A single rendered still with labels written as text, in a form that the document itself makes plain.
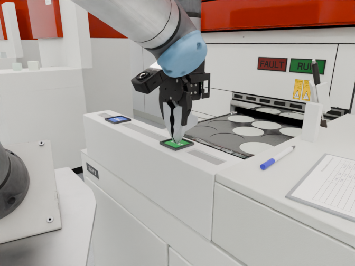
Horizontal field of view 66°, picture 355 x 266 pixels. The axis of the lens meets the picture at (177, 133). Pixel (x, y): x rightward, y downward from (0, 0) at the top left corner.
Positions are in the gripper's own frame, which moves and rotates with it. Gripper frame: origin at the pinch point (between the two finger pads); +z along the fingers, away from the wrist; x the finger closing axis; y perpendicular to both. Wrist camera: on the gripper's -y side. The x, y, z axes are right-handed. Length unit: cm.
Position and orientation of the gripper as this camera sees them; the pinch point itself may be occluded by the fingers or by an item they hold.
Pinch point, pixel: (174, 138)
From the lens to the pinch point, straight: 59.2
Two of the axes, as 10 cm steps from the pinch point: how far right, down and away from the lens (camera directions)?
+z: 0.0, 9.5, 3.1
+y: 7.5, -2.1, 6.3
